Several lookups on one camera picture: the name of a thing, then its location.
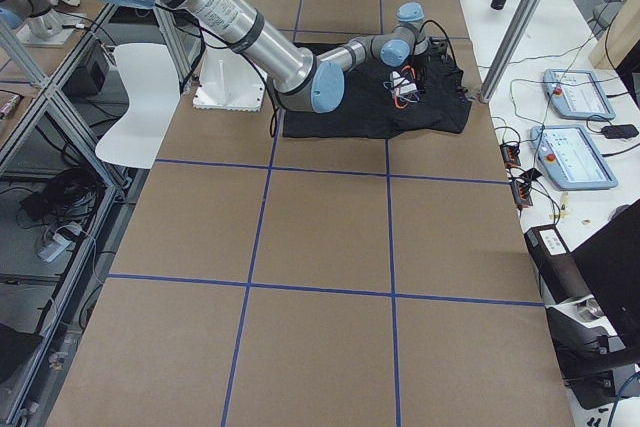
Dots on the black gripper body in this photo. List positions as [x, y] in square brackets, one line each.
[429, 63]

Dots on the black printed t-shirt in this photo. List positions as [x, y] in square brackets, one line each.
[368, 109]

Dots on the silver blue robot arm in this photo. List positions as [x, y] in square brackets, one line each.
[302, 81]

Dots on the background robot arm on stand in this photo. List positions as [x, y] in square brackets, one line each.
[36, 22]

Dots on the upper teach pendant tablet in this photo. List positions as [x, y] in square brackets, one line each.
[577, 94]

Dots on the teach pendant tablet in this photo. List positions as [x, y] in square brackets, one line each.
[570, 158]
[577, 94]

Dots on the lower teach pendant tablet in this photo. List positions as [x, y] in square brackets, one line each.
[570, 158]

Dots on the black power adapter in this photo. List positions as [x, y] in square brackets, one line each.
[620, 131]

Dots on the white plastic chair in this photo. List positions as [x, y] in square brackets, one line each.
[152, 86]

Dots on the black computer box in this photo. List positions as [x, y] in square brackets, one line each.
[89, 76]

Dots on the white power strip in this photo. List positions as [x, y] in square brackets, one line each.
[61, 238]

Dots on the aluminium frame post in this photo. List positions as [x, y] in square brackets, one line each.
[513, 35]

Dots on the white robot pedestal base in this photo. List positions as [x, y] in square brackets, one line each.
[227, 81]

